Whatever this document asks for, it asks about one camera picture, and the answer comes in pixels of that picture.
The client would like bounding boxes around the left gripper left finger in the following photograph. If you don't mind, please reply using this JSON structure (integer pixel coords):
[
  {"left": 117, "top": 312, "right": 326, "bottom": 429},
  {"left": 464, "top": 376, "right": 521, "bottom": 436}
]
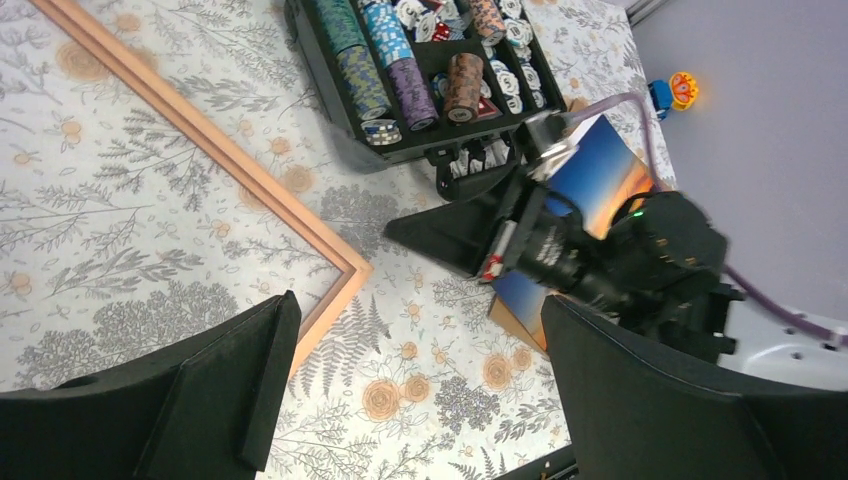
[{"left": 1, "top": 292, "right": 301, "bottom": 479}]

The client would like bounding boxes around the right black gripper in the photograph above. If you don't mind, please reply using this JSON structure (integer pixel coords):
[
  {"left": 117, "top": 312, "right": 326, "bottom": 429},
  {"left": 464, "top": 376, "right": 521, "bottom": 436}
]
[{"left": 383, "top": 163, "right": 636, "bottom": 312}]

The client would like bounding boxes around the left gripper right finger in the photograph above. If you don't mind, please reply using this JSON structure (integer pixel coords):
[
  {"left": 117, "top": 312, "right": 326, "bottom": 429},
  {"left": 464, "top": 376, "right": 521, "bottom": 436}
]
[{"left": 541, "top": 296, "right": 847, "bottom": 479}]

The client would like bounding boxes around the sunset landscape photo print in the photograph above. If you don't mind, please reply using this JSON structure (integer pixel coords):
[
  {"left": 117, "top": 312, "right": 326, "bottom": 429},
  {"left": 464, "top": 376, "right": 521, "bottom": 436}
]
[{"left": 490, "top": 114, "right": 653, "bottom": 349}]

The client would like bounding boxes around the orange wooden picture frame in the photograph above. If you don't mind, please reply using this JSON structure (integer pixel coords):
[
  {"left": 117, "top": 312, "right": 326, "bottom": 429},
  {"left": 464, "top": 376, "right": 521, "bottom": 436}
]
[{"left": 32, "top": 0, "right": 373, "bottom": 377}]

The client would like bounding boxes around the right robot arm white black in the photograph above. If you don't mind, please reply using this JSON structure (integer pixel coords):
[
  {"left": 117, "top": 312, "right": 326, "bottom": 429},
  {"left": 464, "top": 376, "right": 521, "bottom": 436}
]
[{"left": 384, "top": 167, "right": 847, "bottom": 390}]

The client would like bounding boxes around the purple poker chip stack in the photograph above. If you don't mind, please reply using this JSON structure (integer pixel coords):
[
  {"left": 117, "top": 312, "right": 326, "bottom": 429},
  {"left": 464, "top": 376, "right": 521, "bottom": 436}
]
[{"left": 387, "top": 59, "right": 438, "bottom": 132}]

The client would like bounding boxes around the brown poker chip stack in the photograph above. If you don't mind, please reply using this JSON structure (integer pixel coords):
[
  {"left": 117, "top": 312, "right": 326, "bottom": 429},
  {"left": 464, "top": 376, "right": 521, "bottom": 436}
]
[{"left": 444, "top": 53, "right": 484, "bottom": 124}]

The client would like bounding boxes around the black poker chip case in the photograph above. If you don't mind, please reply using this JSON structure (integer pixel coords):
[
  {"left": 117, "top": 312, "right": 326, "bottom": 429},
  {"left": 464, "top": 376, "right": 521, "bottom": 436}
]
[{"left": 284, "top": 1, "right": 564, "bottom": 201}]

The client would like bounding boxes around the pink poker chip stack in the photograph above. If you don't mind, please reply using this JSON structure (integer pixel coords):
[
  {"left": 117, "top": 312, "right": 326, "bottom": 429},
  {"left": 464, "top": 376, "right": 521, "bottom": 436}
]
[{"left": 468, "top": 0, "right": 506, "bottom": 46}]

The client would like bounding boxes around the blue poker chip stack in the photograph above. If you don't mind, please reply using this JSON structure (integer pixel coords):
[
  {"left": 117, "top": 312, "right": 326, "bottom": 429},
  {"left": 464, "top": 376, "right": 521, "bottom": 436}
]
[{"left": 361, "top": 1, "right": 414, "bottom": 68}]

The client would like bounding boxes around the blue yellow toy car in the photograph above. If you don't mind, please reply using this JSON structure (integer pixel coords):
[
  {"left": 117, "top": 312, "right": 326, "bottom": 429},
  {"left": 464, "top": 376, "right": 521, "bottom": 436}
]
[{"left": 648, "top": 71, "right": 699, "bottom": 121}]

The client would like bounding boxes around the green poker chip stack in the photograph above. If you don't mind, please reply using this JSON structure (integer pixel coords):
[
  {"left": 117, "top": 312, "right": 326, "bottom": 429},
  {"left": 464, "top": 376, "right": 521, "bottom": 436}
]
[{"left": 315, "top": 0, "right": 391, "bottom": 121}]

